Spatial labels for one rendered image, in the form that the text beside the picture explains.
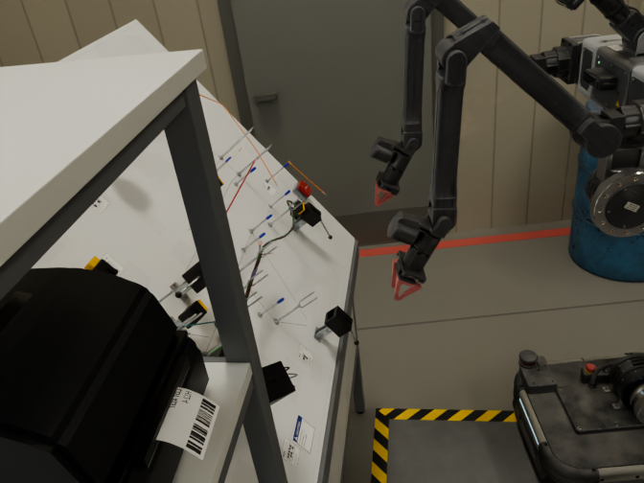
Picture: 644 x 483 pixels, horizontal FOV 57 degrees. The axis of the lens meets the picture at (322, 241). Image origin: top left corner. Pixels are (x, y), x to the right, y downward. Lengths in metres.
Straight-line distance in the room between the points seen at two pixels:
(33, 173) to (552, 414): 2.16
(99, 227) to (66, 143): 0.87
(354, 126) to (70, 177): 3.02
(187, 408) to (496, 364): 2.35
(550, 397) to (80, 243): 1.80
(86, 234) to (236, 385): 0.61
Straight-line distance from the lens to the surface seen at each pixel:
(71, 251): 1.23
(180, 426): 0.63
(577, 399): 2.43
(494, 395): 2.76
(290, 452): 1.36
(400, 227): 1.43
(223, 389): 0.77
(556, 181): 3.86
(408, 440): 2.57
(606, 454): 2.31
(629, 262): 3.44
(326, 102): 3.32
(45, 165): 0.41
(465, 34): 1.30
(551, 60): 1.91
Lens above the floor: 1.98
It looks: 31 degrees down
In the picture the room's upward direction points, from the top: 8 degrees counter-clockwise
